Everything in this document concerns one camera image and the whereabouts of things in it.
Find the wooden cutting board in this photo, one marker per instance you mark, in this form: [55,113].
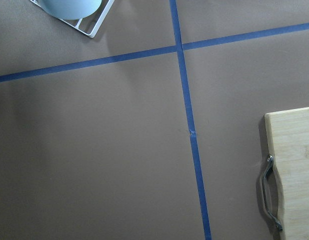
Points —
[287,135]

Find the white wire cup rack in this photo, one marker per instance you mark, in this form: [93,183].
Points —
[89,25]

